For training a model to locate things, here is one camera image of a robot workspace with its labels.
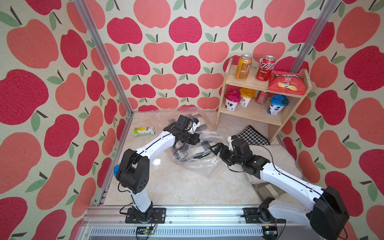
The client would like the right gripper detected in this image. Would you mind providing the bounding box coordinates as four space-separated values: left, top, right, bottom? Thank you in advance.
210 141 243 167

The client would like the clear plastic vacuum bag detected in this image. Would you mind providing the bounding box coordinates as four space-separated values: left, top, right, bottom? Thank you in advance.
154 107 228 178

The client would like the black white houndstooth scarf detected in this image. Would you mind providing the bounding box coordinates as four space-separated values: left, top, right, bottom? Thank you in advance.
236 125 271 146

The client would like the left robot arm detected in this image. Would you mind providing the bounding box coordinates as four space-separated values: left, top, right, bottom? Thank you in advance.
114 115 201 222

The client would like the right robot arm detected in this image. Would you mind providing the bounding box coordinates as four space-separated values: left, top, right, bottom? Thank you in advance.
210 139 350 240

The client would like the red chips bag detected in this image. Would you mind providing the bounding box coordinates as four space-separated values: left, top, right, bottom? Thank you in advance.
269 70 306 95

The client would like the green white drink carton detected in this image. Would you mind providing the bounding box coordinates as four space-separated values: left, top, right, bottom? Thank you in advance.
134 127 156 136

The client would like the pink lid cup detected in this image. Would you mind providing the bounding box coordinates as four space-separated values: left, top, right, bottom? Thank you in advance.
225 90 241 112

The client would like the wooden two-tier shelf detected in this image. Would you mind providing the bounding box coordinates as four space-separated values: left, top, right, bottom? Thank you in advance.
215 58 312 141

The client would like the yellow lid cup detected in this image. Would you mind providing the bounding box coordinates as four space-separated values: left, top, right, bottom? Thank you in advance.
240 88 256 107

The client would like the red can lower shelf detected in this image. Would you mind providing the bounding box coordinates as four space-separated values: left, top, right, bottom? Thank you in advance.
256 91 269 105

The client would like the blue lid cup on table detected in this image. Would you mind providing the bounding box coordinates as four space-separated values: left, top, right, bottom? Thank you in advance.
113 165 120 179

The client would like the blue lid cup on shelf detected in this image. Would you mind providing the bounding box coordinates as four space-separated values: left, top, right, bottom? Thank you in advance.
268 95 289 115

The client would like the orange drink can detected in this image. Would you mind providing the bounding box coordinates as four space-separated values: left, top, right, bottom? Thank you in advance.
235 55 253 81

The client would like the red cola can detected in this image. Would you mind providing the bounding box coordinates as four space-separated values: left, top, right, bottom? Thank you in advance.
256 55 276 82

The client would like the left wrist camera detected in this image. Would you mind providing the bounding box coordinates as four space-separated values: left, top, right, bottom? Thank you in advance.
189 118 201 134

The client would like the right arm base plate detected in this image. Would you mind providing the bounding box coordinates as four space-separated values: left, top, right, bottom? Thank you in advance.
241 208 286 225

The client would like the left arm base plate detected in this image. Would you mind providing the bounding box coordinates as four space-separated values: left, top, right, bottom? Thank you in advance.
125 207 167 224

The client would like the aluminium front rail frame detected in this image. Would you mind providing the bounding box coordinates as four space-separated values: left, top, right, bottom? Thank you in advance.
74 205 321 240

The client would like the left aluminium corner post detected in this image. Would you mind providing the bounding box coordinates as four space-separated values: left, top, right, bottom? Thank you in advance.
74 0 134 118

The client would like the aluminium corner post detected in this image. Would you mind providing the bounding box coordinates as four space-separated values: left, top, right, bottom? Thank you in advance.
290 1 342 73
74 0 134 118

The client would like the right aluminium corner post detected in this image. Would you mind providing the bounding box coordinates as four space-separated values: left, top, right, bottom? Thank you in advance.
290 1 342 73

